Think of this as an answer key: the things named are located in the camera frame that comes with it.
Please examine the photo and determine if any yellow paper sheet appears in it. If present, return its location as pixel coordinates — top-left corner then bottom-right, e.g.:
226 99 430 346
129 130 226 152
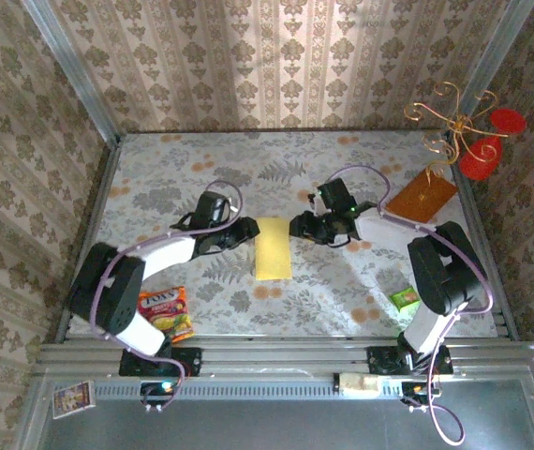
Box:
253 217 294 282

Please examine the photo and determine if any orange brown square card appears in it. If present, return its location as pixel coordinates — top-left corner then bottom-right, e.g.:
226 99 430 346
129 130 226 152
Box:
384 169 460 224

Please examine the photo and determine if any grey metal sheet panel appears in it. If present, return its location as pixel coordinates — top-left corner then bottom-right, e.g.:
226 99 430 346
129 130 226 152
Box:
37 379 534 450

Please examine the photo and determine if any floral patterned table mat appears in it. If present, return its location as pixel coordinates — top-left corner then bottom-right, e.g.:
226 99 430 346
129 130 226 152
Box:
67 130 502 339

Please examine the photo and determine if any red orange candy bag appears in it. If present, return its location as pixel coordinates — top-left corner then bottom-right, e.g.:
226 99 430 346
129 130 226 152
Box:
138 285 197 346

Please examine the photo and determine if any small green packet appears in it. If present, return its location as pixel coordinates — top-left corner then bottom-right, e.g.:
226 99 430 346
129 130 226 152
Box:
390 287 422 311

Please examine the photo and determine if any red round disc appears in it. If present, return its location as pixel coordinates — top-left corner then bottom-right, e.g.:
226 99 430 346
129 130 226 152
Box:
489 108 527 139
458 136 504 182

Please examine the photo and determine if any small controller board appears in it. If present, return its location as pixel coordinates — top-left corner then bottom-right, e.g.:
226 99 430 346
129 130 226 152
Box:
400 380 441 407
140 380 177 407

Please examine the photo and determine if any small picture card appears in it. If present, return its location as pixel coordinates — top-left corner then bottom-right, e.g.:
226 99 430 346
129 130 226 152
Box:
52 380 96 420

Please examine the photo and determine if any purple cable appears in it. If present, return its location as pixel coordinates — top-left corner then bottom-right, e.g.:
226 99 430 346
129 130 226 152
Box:
89 180 245 413
327 163 496 447

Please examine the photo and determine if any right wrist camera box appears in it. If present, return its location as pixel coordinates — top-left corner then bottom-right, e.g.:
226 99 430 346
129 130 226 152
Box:
316 180 351 213

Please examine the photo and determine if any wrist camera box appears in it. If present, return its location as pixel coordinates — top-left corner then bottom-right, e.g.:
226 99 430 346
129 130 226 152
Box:
316 180 351 213
194 190 231 225

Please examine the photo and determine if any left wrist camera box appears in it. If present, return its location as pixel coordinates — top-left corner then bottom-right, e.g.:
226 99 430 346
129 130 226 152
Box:
194 190 231 225

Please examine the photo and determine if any aluminium rail beam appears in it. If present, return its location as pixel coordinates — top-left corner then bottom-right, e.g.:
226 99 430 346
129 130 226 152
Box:
35 335 534 377

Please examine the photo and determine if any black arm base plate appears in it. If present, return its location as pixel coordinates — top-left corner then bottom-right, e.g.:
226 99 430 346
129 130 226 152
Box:
365 345 453 377
119 346 203 378

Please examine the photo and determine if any aluminium side rail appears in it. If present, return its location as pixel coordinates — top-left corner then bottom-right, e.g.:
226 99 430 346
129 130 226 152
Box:
54 135 124 343
449 134 519 339

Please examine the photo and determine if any grey slotted cable duct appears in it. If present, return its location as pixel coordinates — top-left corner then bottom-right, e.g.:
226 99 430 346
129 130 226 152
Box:
93 377 407 400

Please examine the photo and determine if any gold wire ornament stand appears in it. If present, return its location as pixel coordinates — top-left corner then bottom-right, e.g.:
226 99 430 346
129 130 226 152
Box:
404 82 510 188

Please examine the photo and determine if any aluminium frame post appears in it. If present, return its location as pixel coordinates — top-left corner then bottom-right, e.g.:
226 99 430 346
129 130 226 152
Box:
22 0 124 144
456 0 534 123

